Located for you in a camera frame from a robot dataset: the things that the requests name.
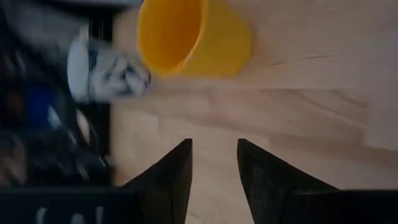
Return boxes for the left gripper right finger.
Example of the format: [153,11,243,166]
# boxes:
[236,138,340,224]

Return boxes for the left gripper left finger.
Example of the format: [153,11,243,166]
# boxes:
[123,138,194,224]

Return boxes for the grey speckled mug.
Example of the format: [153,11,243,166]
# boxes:
[67,39,153,105]

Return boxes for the yellow faceted mug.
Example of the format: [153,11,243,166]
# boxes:
[136,0,252,78]

